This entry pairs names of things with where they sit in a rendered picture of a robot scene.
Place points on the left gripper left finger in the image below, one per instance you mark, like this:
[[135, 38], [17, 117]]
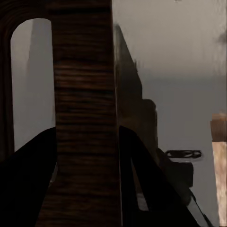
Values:
[[24, 179]]

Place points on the cutting board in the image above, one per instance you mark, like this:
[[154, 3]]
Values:
[[87, 188]]

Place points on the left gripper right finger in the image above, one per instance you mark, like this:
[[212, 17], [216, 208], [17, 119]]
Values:
[[166, 208]]

